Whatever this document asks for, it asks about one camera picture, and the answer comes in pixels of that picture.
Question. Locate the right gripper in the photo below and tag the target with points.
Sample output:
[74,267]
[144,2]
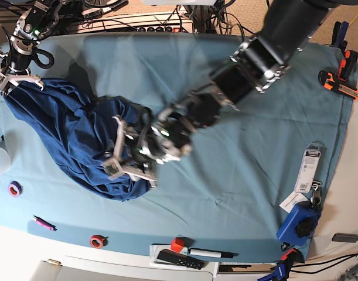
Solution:
[11,78]

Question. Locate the white black marker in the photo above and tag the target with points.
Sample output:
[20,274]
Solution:
[210,254]

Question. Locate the pink marker pen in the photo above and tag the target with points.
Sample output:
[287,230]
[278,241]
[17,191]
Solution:
[44,223]

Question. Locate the blue spring clamp bottom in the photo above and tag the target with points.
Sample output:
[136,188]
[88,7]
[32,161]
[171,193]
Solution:
[283,268]

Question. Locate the purple tape roll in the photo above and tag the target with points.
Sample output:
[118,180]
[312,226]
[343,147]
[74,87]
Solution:
[15,189]

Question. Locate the red cube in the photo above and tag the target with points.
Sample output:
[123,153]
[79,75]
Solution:
[177,245]

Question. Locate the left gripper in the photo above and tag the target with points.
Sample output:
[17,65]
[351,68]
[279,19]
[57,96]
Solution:
[127,158]

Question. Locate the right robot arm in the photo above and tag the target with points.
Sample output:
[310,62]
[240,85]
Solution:
[33,26]

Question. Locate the grey small device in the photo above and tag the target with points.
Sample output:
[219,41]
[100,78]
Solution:
[346,238]

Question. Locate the white paper card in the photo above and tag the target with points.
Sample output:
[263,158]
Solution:
[293,199]

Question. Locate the blue t-shirt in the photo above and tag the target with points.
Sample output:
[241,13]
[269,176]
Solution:
[78,130]

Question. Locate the blue black clamp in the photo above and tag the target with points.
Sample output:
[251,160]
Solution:
[339,33]

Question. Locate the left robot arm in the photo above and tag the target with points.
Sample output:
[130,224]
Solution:
[257,63]

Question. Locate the light blue table cloth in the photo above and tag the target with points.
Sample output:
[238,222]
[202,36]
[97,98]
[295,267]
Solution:
[225,195]

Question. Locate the red tape roll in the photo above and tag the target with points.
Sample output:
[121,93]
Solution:
[98,241]

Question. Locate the grey blister package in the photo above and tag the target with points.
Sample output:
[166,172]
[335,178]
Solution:
[308,167]

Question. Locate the keys with carabiner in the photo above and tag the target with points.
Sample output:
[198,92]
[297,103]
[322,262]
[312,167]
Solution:
[316,197]

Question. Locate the black remote control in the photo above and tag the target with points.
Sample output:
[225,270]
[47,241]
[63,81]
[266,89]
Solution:
[180,260]

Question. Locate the orange black upright clamp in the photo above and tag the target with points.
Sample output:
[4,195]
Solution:
[347,64]

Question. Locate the blue box black knob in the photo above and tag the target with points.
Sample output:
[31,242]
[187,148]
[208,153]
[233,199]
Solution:
[299,225]

